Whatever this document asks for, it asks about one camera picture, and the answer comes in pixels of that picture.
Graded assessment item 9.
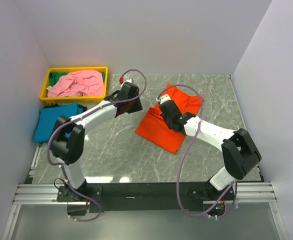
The orange t-shirt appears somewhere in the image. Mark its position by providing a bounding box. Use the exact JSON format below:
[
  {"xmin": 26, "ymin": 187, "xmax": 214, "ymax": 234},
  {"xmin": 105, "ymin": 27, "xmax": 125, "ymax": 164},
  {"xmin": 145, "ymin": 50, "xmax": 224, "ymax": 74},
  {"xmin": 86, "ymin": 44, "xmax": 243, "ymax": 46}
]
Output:
[{"xmin": 135, "ymin": 83, "xmax": 204, "ymax": 155}]

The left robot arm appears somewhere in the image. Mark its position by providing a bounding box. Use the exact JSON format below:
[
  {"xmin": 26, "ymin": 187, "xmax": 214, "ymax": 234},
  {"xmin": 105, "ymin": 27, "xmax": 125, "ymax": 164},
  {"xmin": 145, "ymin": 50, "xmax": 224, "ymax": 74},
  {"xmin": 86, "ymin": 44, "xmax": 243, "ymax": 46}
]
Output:
[{"xmin": 48, "ymin": 81, "xmax": 143, "ymax": 201}]

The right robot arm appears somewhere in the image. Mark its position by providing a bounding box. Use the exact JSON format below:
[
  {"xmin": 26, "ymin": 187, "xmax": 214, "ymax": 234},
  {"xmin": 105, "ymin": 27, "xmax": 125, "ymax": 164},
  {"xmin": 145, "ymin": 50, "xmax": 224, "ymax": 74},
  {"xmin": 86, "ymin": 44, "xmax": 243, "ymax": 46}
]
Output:
[{"xmin": 159, "ymin": 95, "xmax": 262, "ymax": 200}]

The pink t-shirt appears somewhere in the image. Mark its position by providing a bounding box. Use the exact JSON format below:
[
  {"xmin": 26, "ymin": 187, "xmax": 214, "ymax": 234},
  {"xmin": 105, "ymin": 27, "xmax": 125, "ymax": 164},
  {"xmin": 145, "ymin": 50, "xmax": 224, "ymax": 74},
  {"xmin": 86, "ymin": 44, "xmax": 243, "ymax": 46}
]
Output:
[{"xmin": 47, "ymin": 70, "xmax": 105, "ymax": 98}]

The green t-shirt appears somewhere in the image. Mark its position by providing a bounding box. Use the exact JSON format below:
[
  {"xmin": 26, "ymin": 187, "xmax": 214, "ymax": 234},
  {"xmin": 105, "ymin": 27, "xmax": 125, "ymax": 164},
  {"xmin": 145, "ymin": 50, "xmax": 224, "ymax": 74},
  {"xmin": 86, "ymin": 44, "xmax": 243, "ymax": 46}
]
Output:
[{"xmin": 49, "ymin": 70, "xmax": 105, "ymax": 87}]

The folded blue t-shirt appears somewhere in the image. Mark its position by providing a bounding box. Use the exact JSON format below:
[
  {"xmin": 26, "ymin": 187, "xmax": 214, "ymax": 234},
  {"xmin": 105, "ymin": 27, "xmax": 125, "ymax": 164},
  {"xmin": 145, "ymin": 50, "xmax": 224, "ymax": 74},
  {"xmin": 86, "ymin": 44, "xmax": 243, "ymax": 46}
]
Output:
[{"xmin": 33, "ymin": 107, "xmax": 78, "ymax": 143}]

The yellow plastic bin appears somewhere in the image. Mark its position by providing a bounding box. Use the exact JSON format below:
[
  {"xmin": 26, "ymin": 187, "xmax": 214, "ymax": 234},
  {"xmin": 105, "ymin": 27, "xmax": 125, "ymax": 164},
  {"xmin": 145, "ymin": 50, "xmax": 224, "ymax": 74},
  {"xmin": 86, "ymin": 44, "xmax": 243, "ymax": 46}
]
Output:
[{"xmin": 39, "ymin": 66, "xmax": 109, "ymax": 104}]

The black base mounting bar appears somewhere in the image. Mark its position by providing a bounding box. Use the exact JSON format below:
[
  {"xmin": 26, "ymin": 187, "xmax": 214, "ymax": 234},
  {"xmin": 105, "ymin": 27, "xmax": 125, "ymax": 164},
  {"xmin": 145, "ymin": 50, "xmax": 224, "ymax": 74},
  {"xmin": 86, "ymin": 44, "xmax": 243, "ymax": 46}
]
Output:
[{"xmin": 56, "ymin": 182, "xmax": 234, "ymax": 213}]

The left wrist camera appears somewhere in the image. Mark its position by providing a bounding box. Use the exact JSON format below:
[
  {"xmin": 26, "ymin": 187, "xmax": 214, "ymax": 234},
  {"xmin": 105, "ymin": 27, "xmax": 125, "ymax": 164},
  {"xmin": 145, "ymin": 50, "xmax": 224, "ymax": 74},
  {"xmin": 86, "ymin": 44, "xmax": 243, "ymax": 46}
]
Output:
[{"xmin": 117, "ymin": 79, "xmax": 140, "ymax": 100}]

